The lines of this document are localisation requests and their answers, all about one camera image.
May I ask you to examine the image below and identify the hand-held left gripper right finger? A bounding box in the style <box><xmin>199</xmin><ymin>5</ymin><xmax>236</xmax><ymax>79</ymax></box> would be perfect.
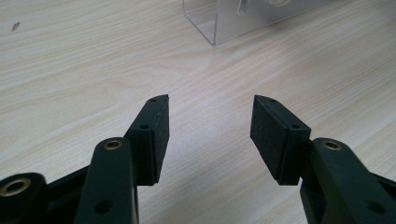
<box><xmin>249</xmin><ymin>94</ymin><xmax>313</xmax><ymax>187</ymax></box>

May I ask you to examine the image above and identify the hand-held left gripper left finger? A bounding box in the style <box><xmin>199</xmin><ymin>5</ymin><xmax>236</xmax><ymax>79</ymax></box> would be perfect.
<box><xmin>123</xmin><ymin>93</ymin><xmax>171</xmax><ymax>187</ymax></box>

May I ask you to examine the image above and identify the clear plastic container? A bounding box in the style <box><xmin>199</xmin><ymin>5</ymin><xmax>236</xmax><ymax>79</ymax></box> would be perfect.
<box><xmin>182</xmin><ymin>0</ymin><xmax>332</xmax><ymax>48</ymax></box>

